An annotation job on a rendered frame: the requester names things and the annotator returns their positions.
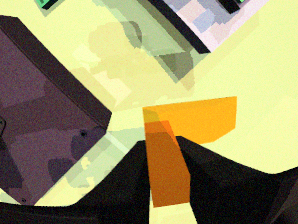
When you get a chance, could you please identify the green tray rim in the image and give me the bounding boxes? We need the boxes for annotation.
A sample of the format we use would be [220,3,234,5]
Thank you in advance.
[37,0,57,10]

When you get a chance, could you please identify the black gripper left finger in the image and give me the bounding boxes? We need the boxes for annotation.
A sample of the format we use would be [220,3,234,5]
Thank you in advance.
[0,140,150,224]

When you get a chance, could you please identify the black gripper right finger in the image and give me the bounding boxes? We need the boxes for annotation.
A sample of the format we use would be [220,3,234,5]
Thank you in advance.
[176,135,298,224]

